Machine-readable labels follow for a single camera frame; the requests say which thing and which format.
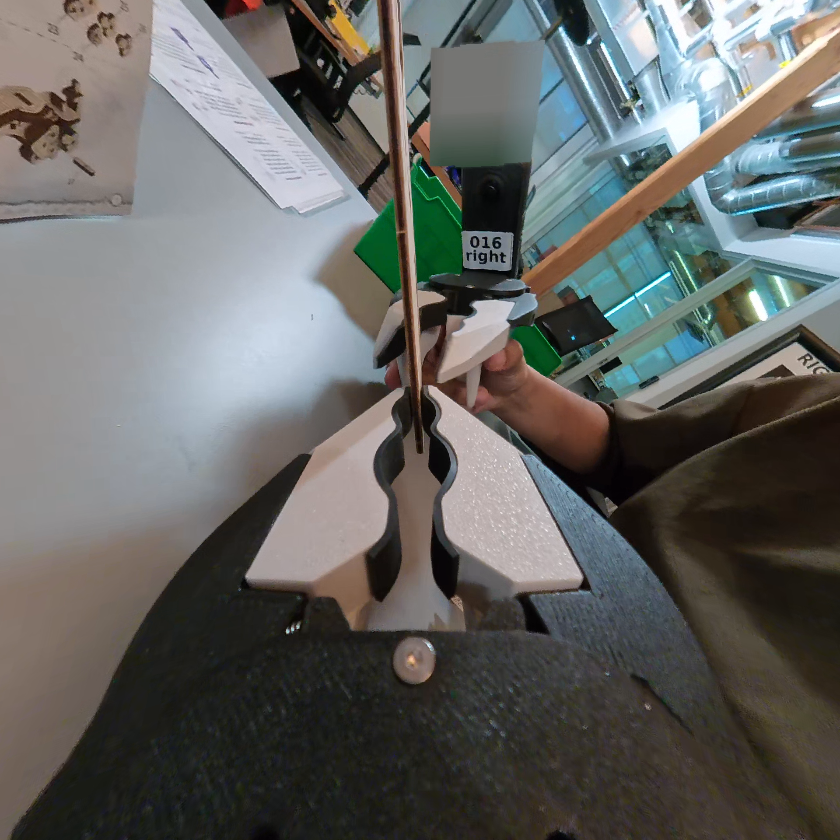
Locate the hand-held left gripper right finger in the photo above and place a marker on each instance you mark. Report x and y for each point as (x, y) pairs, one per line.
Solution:
(505, 525)

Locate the large wooden parts sheet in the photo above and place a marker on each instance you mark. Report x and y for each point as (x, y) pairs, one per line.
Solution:
(401, 197)

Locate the person's right hand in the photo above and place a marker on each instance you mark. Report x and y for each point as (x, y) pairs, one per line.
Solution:
(505, 380)

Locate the silver ventilation ducts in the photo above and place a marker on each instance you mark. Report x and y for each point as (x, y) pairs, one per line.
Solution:
(577, 65)

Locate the person's right forearm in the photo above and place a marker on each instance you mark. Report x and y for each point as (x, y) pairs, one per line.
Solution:
(558, 426)

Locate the person's brown sweater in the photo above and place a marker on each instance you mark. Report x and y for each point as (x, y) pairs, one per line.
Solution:
(754, 590)

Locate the printed paper sheet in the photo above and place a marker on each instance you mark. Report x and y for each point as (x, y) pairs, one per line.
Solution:
(229, 98)

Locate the framed sign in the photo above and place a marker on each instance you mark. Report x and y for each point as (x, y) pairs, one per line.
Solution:
(774, 367)

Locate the black chair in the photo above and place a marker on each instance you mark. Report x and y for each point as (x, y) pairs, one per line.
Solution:
(341, 85)

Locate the green plastic bin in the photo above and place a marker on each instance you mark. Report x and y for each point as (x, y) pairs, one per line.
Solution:
(433, 229)

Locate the white instruction booklet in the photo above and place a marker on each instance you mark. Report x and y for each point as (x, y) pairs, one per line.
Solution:
(65, 164)

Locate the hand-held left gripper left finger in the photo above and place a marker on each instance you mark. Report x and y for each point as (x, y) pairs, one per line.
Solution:
(321, 525)

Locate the grey desk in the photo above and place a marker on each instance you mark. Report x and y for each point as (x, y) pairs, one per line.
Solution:
(164, 361)

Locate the wooden beam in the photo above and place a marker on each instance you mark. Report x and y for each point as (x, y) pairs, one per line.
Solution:
(689, 157)

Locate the small black screen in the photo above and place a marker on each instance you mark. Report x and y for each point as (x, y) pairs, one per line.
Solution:
(577, 325)

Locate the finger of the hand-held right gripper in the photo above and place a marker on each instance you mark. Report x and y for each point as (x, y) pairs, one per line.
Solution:
(390, 331)
(476, 341)

